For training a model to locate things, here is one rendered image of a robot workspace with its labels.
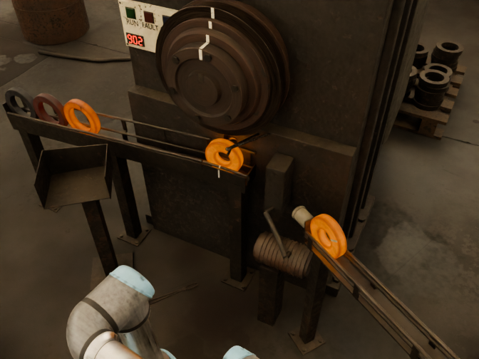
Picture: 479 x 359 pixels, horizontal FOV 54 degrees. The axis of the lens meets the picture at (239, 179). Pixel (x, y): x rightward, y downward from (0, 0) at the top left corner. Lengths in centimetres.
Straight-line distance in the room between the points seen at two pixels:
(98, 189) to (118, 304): 89
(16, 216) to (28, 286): 50
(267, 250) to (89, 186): 77
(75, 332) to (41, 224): 169
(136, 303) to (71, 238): 150
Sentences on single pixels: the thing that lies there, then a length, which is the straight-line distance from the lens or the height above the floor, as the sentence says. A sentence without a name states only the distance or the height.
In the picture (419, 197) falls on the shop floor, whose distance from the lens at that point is 290.
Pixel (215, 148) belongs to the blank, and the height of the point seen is 78.
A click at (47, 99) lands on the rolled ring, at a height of 76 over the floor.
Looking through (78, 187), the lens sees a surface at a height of 60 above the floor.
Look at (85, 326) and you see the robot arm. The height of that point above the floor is 98.
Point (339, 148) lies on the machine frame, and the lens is 171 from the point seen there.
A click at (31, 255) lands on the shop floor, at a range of 267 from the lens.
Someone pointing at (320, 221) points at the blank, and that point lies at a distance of 160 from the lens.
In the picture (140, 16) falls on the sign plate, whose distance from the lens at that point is 185.
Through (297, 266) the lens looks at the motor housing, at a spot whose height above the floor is 50.
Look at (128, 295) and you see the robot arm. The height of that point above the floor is 97.
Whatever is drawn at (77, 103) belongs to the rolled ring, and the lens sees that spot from 218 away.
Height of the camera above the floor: 193
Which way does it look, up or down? 43 degrees down
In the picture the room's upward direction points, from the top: straight up
